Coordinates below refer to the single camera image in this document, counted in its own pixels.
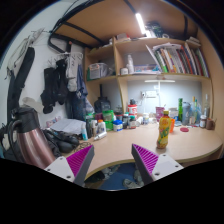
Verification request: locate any black bag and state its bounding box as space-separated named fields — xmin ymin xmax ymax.
xmin=94 ymin=96 xmax=112 ymax=114

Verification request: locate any stack of white papers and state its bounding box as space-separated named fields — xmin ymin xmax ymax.
xmin=49 ymin=118 xmax=86 ymax=135

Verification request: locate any white spray bottle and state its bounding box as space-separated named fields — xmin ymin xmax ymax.
xmin=93 ymin=131 xmax=108 ymax=141

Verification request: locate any white grey garment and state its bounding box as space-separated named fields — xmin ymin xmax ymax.
xmin=64 ymin=49 xmax=84 ymax=93

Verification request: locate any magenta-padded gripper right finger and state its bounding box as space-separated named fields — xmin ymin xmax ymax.
xmin=131 ymin=143 xmax=185 ymax=186

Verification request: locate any pink steel thermos jug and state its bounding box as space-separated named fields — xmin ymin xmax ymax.
xmin=8 ymin=106 xmax=56 ymax=169

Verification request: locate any clear glass bottle white cap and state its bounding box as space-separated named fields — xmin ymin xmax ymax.
xmin=203 ymin=93 xmax=211 ymax=118

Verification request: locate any white bottle blue cap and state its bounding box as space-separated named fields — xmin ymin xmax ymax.
xmin=112 ymin=119 xmax=124 ymax=132

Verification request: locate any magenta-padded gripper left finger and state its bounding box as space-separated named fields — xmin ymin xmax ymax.
xmin=44 ymin=144 xmax=95 ymax=186

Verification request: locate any black metal frame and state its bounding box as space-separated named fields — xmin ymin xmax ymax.
xmin=48 ymin=0 xmax=134 ymax=54

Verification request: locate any pink carton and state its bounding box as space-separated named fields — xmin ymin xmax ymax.
xmin=155 ymin=106 xmax=165 ymax=123

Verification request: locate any white and blue box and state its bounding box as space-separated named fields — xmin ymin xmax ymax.
xmin=168 ymin=107 xmax=179 ymax=121

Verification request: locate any brown jar white lid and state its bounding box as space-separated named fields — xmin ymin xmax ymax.
xmin=199 ymin=114 xmax=208 ymax=129

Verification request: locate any blue garment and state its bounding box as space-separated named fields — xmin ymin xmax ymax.
xmin=66 ymin=64 xmax=95 ymax=121

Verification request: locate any orange plastic cup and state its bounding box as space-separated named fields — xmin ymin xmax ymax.
xmin=169 ymin=118 xmax=176 ymax=134

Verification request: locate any yellow drink bottle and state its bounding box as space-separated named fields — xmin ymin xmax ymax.
xmin=156 ymin=110 xmax=173 ymax=150

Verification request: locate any dark bottle green cap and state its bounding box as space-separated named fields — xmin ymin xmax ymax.
xmin=128 ymin=115 xmax=137 ymax=130

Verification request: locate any green container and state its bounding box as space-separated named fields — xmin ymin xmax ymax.
xmin=102 ymin=109 xmax=115 ymax=122

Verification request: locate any black jacket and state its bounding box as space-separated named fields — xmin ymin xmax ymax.
xmin=40 ymin=59 xmax=69 ymax=114

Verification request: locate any white bottle orange cap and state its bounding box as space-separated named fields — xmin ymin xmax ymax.
xmin=97 ymin=119 xmax=107 ymax=134

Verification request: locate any clear bottle gold cap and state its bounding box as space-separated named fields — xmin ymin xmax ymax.
xmin=190 ymin=95 xmax=197 ymax=116

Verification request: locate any grey shaker bottle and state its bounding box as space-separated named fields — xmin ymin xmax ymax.
xmin=182 ymin=101 xmax=192 ymax=126

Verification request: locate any red and white canister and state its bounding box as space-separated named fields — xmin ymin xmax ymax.
xmin=127 ymin=104 xmax=138 ymax=118

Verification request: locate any brown mug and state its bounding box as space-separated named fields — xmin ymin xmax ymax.
xmin=205 ymin=118 xmax=216 ymax=131

